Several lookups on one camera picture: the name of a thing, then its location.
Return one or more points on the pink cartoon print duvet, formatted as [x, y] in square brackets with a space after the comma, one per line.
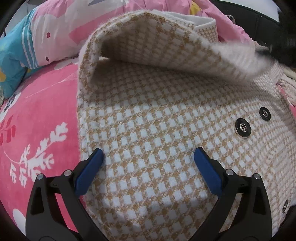
[56, 30]

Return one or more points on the beige houndstooth knit cardigan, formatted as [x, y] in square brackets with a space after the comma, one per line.
[151, 89]

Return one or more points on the black upholstered headboard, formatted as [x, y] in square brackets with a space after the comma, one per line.
[277, 36]

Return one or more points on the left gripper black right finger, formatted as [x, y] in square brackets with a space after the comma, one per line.
[252, 220]

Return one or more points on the pink floral bed blanket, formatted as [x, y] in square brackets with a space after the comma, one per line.
[39, 134]

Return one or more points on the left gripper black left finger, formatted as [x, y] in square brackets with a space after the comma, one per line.
[55, 211]

